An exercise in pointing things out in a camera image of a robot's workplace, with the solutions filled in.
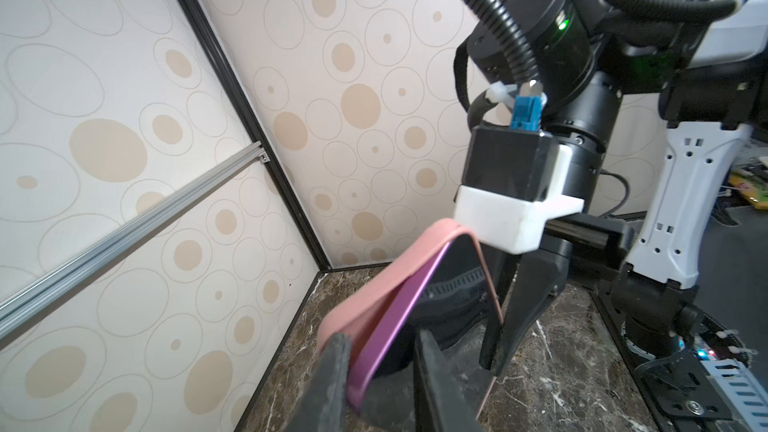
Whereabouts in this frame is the black smartphone rose edge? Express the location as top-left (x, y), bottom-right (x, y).
top-left (314, 218), bottom-right (505, 421)

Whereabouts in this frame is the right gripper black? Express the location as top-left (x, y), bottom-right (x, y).
top-left (479, 218), bottom-right (634, 377)

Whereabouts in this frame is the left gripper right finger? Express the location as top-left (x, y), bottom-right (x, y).
top-left (413, 330), bottom-right (482, 432)

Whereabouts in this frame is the white slotted cable duct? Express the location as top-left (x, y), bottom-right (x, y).
top-left (702, 359), bottom-right (767, 431)

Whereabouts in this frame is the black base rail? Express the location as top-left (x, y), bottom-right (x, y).
top-left (592, 292), bottom-right (756, 431)

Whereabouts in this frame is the diagonal aluminium rail left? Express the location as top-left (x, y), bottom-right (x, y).
top-left (1, 141), bottom-right (270, 348)

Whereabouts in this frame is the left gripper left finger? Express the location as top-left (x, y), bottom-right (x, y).
top-left (284, 333), bottom-right (352, 432)

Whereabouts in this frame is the black frame post left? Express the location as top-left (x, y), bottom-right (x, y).
top-left (177, 0), bottom-right (333, 273)

